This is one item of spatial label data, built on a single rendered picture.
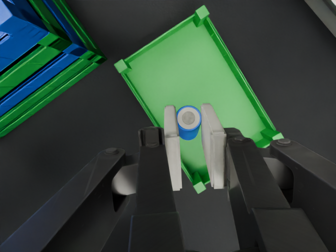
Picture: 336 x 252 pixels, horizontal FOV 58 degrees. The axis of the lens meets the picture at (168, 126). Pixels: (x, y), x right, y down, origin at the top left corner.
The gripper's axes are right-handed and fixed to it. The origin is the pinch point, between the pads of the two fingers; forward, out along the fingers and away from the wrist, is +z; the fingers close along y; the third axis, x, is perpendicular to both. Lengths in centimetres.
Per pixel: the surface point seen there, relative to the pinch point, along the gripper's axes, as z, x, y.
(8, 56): 14.2, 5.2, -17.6
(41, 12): 19.7, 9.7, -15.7
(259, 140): 46, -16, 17
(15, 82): 21.9, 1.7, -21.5
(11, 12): 8.9, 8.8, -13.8
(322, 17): 49, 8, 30
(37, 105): 41, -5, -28
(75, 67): 35.7, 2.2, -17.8
